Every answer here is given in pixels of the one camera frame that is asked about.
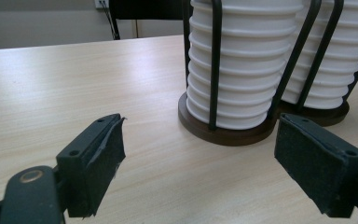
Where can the white wall socket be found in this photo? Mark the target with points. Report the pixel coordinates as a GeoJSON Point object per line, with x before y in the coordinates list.
{"type": "Point", "coordinates": [98, 3]}

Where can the black chair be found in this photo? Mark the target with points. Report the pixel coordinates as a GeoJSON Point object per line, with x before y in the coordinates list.
{"type": "Point", "coordinates": [146, 9]}

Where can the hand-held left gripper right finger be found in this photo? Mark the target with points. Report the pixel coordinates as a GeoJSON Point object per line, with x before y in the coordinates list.
{"type": "Point", "coordinates": [313, 161]}

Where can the stack of white paper cups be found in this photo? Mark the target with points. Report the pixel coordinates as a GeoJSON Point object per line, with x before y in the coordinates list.
{"type": "Point", "coordinates": [248, 62]}
{"type": "Point", "coordinates": [351, 46]}

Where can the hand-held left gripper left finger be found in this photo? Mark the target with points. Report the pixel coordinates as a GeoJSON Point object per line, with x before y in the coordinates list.
{"type": "Point", "coordinates": [87, 168]}

